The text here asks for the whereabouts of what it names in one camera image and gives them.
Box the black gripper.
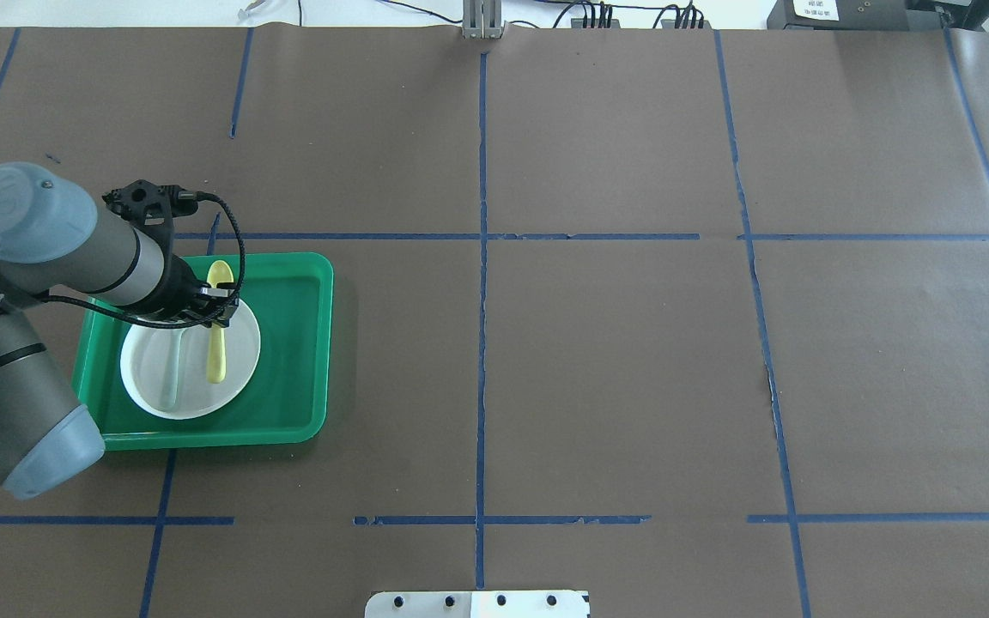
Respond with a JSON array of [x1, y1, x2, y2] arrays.
[[150, 254, 233, 328]]

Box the yellow plastic spoon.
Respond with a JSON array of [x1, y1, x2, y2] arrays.
[[205, 261, 235, 385]]

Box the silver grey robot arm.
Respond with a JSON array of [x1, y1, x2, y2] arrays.
[[0, 163, 242, 500]]

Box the pale blue plastic spoon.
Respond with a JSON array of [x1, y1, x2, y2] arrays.
[[156, 330, 185, 412]]

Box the white round plate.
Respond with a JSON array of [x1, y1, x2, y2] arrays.
[[120, 304, 263, 420]]

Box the green plastic tray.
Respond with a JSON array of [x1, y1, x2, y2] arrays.
[[71, 251, 334, 451]]

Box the black computer box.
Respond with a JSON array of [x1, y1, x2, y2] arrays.
[[766, 1, 944, 32]]

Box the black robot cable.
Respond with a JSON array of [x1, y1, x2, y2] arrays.
[[48, 191, 247, 330]]

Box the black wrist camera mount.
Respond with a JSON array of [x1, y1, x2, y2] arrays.
[[101, 179, 199, 226]]

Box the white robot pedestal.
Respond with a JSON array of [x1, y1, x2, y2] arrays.
[[364, 590, 592, 617]]

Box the aluminium frame post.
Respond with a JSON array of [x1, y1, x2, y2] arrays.
[[460, 0, 506, 39]]

